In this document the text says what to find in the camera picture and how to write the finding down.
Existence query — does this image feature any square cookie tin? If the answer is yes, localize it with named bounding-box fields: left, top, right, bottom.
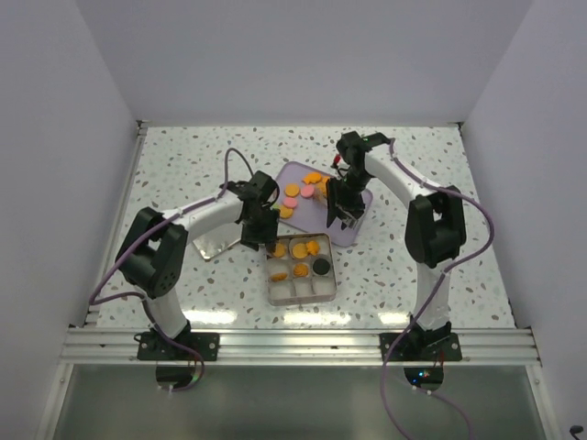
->
left=264, top=233, right=338, bottom=307

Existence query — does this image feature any orange fish cookie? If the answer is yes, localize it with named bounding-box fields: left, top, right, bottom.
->
left=302, top=172, right=322, bottom=185
left=316, top=176, right=329, bottom=198
left=305, top=240, right=320, bottom=256

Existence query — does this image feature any lilac plastic tray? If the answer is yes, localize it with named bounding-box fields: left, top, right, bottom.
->
left=274, top=161, right=373, bottom=248

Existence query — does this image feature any orange round cookie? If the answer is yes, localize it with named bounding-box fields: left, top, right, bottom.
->
left=292, top=243, right=308, bottom=259
left=279, top=206, right=294, bottom=219
left=284, top=183, right=300, bottom=197

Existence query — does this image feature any orange flower cookie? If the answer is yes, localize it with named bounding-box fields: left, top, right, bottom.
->
left=271, top=243, right=287, bottom=259
left=270, top=272, right=288, bottom=282

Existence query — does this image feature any pink round cookie lower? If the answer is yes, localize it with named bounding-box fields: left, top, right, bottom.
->
left=300, top=185, right=315, bottom=199

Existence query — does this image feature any pink round cookie upper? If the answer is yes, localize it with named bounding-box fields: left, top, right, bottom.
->
left=282, top=197, right=298, bottom=210

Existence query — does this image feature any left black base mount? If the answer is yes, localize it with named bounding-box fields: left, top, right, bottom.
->
left=133, top=329, right=220, bottom=362

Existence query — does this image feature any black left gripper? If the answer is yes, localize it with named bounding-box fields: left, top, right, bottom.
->
left=240, top=205, right=279, bottom=251

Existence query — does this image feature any aluminium mounting rail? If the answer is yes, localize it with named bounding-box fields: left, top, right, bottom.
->
left=59, top=328, right=541, bottom=367

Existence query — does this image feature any orange fish cookie top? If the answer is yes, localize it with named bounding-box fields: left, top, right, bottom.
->
left=302, top=172, right=322, bottom=185

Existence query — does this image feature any silver tin lid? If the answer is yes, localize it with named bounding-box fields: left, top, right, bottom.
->
left=193, top=228, right=240, bottom=261

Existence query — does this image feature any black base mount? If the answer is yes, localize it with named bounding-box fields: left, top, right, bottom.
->
left=388, top=333, right=463, bottom=363
left=133, top=329, right=220, bottom=362

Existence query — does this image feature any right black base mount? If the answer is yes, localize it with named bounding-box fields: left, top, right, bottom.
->
left=388, top=333, right=463, bottom=363

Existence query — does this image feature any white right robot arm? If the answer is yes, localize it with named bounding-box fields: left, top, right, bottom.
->
left=326, top=131, right=467, bottom=360

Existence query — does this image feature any pink round cookie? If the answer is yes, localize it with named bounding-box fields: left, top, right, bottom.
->
left=300, top=185, right=315, bottom=199
left=282, top=197, right=298, bottom=210

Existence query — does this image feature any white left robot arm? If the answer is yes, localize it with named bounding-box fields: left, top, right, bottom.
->
left=115, top=171, right=279, bottom=360

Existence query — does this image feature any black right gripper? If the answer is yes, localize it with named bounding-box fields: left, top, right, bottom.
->
left=327, top=169, right=373, bottom=229

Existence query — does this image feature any black sandwich cookie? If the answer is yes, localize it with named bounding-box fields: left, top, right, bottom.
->
left=312, top=258, right=331, bottom=276

